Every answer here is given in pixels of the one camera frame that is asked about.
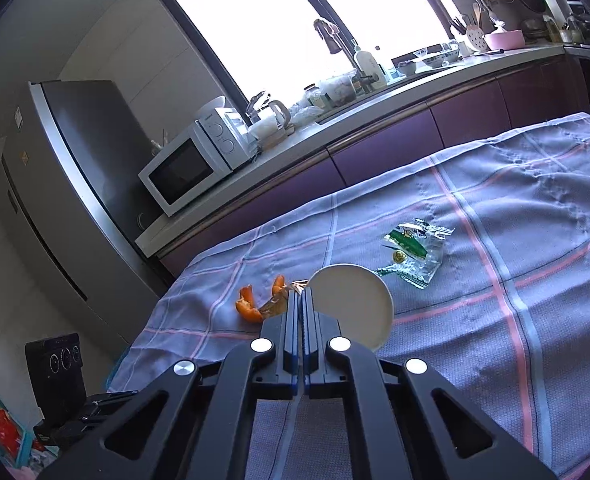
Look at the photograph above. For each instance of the white soap bottle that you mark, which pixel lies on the white soap bottle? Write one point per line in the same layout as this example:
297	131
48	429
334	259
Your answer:
370	67

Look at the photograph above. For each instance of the checked grey tablecloth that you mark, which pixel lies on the checked grey tablecloth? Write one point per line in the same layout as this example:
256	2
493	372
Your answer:
475	210

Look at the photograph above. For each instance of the white utensil holder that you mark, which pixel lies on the white utensil holder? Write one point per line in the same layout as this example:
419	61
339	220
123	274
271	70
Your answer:
475	39

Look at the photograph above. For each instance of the metal faucet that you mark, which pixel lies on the metal faucet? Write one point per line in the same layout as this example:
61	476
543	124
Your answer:
332	35

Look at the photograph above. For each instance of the grey refrigerator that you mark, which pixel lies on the grey refrigerator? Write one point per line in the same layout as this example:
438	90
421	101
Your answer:
75	185

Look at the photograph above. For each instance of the patterned small bowl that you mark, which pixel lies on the patterned small bowl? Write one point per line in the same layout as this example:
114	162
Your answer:
435	60

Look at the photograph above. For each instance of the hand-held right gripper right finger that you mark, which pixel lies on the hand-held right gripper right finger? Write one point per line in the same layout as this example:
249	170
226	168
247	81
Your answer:
311	330

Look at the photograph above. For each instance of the pink mixing bowl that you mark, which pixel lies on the pink mixing bowl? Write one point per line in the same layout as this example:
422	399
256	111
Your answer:
504	40

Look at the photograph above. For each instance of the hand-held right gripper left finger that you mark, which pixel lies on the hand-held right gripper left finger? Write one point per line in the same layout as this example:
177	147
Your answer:
294	330

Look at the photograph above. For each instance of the orange peel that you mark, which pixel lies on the orange peel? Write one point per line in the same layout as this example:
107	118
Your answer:
249	307

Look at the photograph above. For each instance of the kitchen counter with purple cabinets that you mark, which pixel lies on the kitchen counter with purple cabinets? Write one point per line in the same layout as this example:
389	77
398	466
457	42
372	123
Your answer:
400	130

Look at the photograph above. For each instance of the white microwave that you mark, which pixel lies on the white microwave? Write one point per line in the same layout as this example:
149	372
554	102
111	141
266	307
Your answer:
180	170

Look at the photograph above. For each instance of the stacked glass bowls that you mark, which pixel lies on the stacked glass bowls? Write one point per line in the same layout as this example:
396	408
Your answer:
265	127

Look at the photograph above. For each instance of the clear food jar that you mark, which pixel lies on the clear food jar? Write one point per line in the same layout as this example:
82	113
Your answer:
337	90

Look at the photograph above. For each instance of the white bowl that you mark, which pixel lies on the white bowl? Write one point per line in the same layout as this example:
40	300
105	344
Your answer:
210	105

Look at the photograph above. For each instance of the black appliance with dials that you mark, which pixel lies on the black appliance with dials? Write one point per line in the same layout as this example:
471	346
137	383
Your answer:
57	375

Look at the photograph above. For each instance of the colourful packets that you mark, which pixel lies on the colourful packets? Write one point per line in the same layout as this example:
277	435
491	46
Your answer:
5	425

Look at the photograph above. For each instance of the white paper cup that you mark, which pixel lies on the white paper cup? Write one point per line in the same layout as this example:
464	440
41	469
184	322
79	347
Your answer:
352	300

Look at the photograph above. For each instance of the glass kettle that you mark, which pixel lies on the glass kettle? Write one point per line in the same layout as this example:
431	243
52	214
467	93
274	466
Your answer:
270	112

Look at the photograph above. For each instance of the small white figurine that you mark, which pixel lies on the small white figurine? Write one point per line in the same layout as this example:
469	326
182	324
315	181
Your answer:
156	146

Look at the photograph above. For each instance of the green clear candy wrapper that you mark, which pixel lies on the green clear candy wrapper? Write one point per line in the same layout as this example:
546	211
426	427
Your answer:
415	252

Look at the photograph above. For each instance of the kitchen window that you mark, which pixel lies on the kitchen window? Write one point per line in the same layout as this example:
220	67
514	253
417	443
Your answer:
275	25

